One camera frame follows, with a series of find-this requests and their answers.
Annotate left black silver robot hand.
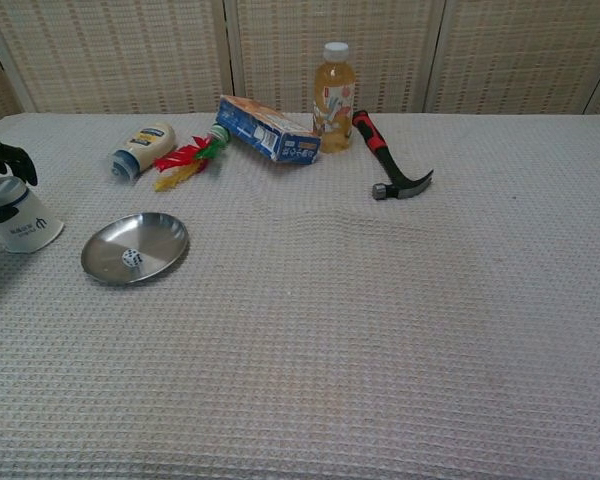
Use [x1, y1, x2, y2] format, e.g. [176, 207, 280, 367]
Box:
[0, 132, 39, 226]

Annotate white paper cup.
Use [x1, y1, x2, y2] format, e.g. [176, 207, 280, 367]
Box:
[0, 175, 66, 254]

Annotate round metal plate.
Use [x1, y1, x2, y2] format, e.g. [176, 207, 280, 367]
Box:
[80, 212, 190, 288]

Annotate mayonnaise squeeze bottle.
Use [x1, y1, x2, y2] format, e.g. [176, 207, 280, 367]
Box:
[108, 121, 177, 187]

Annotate woven bamboo folding screen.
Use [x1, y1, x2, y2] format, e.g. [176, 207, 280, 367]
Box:
[0, 0, 600, 132]

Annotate red yellow green feather shuttlecock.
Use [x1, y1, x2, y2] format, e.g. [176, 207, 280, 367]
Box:
[153, 123, 231, 193]

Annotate blue orange cracker box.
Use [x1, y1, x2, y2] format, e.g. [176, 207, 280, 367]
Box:
[214, 94, 323, 164]

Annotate yellow juice bottle white cap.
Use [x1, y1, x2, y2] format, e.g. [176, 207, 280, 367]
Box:
[312, 41, 358, 155]

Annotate white waffle weave tablecloth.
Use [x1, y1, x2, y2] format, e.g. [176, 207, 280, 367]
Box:
[0, 111, 600, 480]

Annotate red black claw hammer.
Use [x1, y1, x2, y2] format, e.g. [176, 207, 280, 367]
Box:
[351, 109, 436, 202]

